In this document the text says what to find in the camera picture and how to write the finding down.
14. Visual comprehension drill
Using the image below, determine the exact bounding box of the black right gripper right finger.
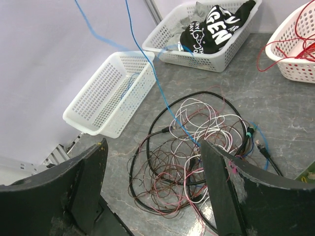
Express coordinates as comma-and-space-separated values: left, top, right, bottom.
200, 141, 315, 236

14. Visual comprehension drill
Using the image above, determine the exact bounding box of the yellow-blurred right gripper left finger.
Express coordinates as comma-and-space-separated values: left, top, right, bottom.
0, 139, 108, 236

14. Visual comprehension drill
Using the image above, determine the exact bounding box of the red wire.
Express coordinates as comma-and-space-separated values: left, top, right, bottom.
256, 36, 315, 72

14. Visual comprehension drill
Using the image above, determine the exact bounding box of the blue cable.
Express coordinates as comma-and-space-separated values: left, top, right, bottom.
73, 0, 270, 170
120, 73, 140, 100

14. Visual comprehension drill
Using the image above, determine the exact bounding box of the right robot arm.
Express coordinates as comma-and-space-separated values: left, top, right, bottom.
0, 140, 315, 236

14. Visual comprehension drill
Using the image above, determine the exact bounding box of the green rectangular tray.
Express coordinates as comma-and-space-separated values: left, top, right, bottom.
296, 162, 315, 184

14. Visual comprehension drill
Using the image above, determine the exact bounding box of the white rectangular basket left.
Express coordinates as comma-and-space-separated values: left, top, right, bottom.
63, 51, 156, 139

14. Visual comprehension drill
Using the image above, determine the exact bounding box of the white rectangular basket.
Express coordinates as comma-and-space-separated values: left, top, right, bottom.
142, 0, 262, 72
63, 51, 156, 139

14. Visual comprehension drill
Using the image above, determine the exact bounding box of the white rectangular basket back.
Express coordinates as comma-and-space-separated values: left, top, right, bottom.
142, 0, 262, 72

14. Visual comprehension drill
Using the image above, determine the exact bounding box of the white oval perforated basket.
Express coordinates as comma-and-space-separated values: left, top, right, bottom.
265, 0, 315, 84

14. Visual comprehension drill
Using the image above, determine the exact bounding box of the black printed t-shirt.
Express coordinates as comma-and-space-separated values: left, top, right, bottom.
180, 0, 256, 54

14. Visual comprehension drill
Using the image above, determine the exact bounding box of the grey cloth in basket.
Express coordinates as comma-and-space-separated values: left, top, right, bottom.
165, 2, 210, 51

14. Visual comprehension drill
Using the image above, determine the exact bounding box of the aluminium frame rail left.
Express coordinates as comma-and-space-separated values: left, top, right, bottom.
0, 132, 84, 186

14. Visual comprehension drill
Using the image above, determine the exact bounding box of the brown wire in pile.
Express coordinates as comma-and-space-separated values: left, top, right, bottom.
126, 113, 252, 218

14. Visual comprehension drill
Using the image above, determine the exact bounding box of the white wire in pile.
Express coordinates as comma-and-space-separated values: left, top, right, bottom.
169, 97, 244, 214

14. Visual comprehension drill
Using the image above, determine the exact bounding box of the blue cable in basket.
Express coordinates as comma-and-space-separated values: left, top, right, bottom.
120, 73, 140, 100

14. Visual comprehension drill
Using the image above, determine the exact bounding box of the red cable in basket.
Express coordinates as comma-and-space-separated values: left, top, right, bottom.
294, 0, 315, 62

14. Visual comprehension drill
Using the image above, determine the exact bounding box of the aluminium corner post left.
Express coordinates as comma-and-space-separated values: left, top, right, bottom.
144, 0, 163, 25

